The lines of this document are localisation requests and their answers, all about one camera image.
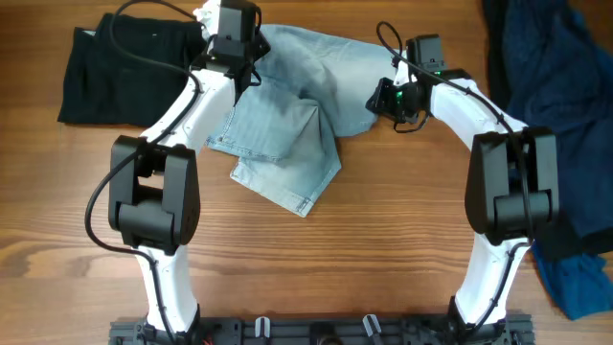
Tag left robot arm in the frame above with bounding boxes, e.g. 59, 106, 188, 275
102, 1, 270, 344

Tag left black cable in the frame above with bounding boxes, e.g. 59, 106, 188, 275
83, 0, 202, 345

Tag right black cable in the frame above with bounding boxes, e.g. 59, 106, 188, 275
375, 20, 535, 332

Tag light blue denim shorts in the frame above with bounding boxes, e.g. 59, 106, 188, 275
206, 25, 396, 217

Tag folded black garment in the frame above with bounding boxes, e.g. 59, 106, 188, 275
57, 13, 205, 127

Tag black garment under pile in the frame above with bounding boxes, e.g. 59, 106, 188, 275
483, 0, 612, 261

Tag dark blue garment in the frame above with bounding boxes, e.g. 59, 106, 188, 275
501, 0, 612, 320

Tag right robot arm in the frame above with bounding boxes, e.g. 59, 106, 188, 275
366, 34, 559, 344

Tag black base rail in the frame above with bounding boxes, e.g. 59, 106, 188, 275
108, 314, 535, 345

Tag black cable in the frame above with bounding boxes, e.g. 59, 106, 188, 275
83, 0, 202, 345
375, 20, 535, 332

